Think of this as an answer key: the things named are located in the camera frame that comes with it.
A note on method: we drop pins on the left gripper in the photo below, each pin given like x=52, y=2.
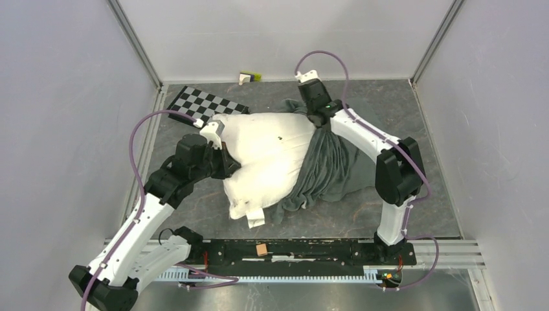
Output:
x=228, y=164

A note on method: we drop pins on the white pillow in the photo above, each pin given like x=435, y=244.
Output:
x=270, y=147

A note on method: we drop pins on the zebra striped pillowcase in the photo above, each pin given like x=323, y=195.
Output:
x=327, y=169

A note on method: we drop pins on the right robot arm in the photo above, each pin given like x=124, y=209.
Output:
x=399, y=172

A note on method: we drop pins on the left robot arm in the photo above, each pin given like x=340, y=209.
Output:
x=115, y=278

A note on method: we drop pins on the black white checkerboard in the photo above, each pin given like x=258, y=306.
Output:
x=202, y=105

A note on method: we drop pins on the green white small block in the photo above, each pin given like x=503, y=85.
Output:
x=248, y=77

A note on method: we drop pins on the orange small cube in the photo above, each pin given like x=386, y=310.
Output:
x=261, y=250

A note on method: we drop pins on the light blue toothed strip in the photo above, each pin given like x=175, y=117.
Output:
x=180, y=274

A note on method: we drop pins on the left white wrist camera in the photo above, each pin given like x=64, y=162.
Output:
x=211, y=131

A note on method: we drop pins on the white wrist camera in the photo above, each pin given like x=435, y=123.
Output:
x=211, y=131
x=308, y=76

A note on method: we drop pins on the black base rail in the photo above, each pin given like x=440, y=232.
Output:
x=296, y=257

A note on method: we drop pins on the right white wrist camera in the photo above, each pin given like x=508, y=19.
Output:
x=308, y=76

